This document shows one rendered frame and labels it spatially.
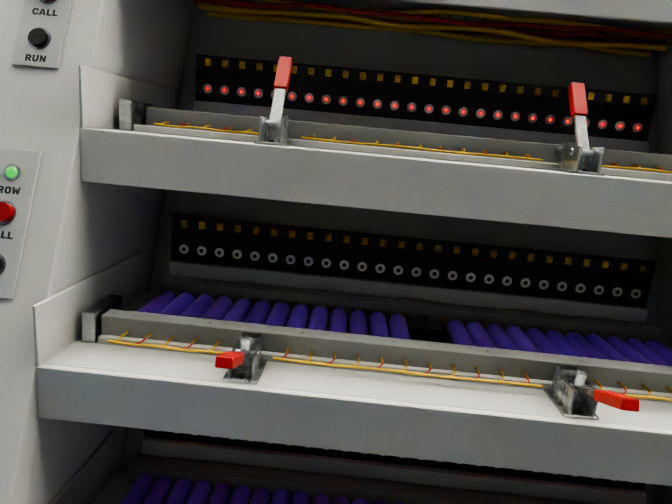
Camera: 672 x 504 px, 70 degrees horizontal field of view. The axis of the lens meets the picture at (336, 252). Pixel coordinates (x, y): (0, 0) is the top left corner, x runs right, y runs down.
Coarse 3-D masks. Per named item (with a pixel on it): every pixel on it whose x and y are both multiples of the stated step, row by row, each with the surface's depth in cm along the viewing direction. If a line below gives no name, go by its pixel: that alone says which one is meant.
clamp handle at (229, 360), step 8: (240, 344) 39; (248, 344) 39; (232, 352) 35; (240, 352) 35; (248, 352) 38; (216, 360) 32; (224, 360) 32; (232, 360) 32; (240, 360) 34; (224, 368) 32; (232, 368) 32
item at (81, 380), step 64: (64, 320) 41; (640, 320) 54; (64, 384) 38; (128, 384) 38; (192, 384) 37; (256, 384) 38; (320, 384) 39; (384, 384) 40; (448, 384) 41; (384, 448) 38; (448, 448) 38; (512, 448) 37; (576, 448) 37; (640, 448) 37
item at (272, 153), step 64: (256, 64) 57; (128, 128) 45; (192, 128) 48; (256, 128) 47; (320, 128) 47; (384, 128) 58; (448, 128) 58; (512, 128) 58; (576, 128) 42; (640, 128) 57; (256, 192) 41; (320, 192) 41; (384, 192) 41; (448, 192) 40; (512, 192) 40; (576, 192) 40; (640, 192) 40
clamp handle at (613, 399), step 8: (576, 376) 38; (584, 376) 38; (576, 384) 38; (584, 392) 36; (592, 392) 35; (600, 392) 34; (608, 392) 34; (600, 400) 34; (608, 400) 33; (616, 400) 32; (624, 400) 31; (632, 400) 31; (624, 408) 31; (632, 408) 31
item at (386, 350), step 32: (128, 320) 43; (160, 320) 43; (192, 320) 43; (224, 320) 44; (224, 352) 41; (288, 352) 42; (320, 352) 42; (352, 352) 42; (384, 352) 42; (416, 352) 42; (448, 352) 42; (480, 352) 42; (512, 352) 43; (608, 384) 42; (640, 384) 42
